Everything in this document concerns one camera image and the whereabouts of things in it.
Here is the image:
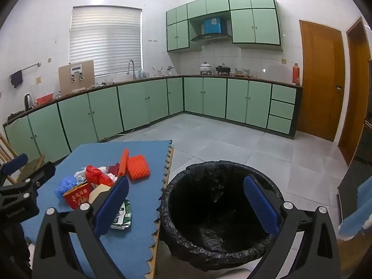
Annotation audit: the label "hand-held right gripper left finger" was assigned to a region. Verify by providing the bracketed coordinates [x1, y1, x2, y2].
[32, 176, 130, 279]

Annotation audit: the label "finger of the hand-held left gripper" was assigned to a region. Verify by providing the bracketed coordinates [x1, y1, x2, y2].
[12, 162, 56, 199]
[0, 153, 29, 186]

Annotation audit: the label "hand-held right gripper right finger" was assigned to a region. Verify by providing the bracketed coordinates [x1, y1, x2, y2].
[243, 175, 340, 279]

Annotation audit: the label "green and blue milk pack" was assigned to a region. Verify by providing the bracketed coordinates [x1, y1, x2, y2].
[110, 199, 133, 231]

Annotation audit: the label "trash bin with black bag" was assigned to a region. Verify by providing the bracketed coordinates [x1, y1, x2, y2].
[159, 160, 287, 268]

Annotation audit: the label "wooden chair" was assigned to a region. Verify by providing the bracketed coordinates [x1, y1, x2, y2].
[0, 132, 45, 185]

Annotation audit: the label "crumpled blue plastic bag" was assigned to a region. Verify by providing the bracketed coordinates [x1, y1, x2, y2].
[55, 176, 78, 201]

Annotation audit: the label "red plastic bag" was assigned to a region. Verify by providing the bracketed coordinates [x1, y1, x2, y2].
[85, 165, 114, 187]

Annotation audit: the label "red paper box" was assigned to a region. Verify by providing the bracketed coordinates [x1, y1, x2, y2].
[62, 182, 94, 210]

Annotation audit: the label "orange carrot-shaped piece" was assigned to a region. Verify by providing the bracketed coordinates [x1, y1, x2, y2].
[119, 149, 130, 178]

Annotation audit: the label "orange plastic basket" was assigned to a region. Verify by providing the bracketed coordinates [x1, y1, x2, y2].
[127, 155, 151, 181]

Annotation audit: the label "red plastic basin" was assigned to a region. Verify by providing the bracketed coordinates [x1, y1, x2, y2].
[36, 93, 54, 106]

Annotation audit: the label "wooden table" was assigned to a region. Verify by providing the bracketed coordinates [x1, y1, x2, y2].
[149, 146, 175, 279]

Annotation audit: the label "dark towel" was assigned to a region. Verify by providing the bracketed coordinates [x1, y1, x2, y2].
[10, 70, 24, 88]

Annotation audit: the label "black flat panel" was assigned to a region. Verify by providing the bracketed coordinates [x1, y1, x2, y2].
[337, 167, 372, 221]

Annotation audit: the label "cardboard box on counter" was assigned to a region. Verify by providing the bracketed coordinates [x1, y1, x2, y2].
[58, 60, 95, 96]

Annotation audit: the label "green base cabinet row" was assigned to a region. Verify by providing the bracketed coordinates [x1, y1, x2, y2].
[3, 76, 303, 163]

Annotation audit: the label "wooden door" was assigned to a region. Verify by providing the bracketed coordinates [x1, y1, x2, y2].
[337, 17, 372, 166]
[299, 20, 346, 143]

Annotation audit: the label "white window blind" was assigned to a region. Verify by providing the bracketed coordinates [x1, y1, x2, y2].
[69, 6, 143, 77]

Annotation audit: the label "range hood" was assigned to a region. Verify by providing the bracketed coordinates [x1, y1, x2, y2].
[190, 33, 233, 45]

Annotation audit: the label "blue box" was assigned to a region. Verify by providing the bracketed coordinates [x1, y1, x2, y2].
[203, 17, 224, 34]

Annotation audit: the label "metal towel rail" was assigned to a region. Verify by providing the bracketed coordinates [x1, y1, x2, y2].
[9, 62, 42, 77]

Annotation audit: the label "green wall cabinet row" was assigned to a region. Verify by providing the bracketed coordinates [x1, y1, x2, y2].
[166, 0, 284, 53]

